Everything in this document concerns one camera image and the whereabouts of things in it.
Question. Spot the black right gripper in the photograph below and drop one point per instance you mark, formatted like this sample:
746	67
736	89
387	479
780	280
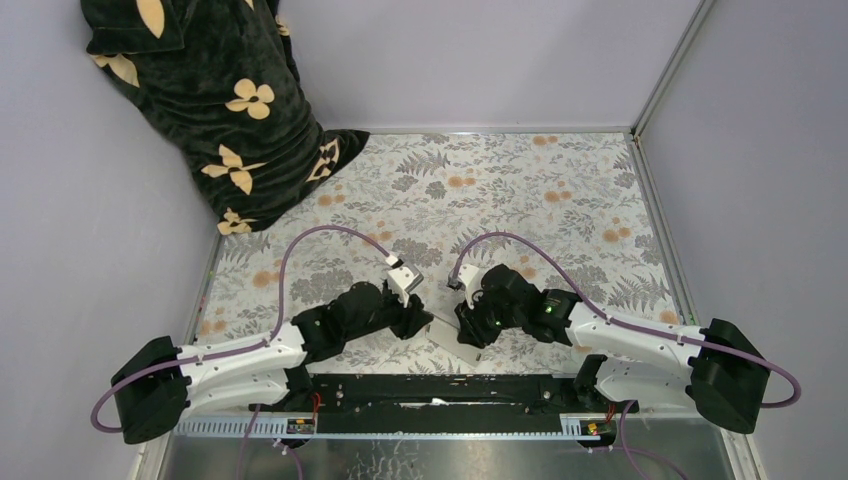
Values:
472	331

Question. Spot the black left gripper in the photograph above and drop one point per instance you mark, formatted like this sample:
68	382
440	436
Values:
410	315

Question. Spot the white cardboard paper box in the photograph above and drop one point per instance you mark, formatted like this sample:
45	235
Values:
445	335

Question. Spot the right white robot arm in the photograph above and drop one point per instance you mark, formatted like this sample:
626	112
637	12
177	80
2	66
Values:
715	371

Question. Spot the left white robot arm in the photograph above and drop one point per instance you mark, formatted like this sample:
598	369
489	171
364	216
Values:
163	384

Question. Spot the floral patterned table cloth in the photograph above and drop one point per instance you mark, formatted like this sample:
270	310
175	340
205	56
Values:
563	210

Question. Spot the black floral plush blanket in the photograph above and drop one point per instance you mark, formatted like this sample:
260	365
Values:
217	78

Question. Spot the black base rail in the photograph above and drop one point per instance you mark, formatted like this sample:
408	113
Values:
347	391

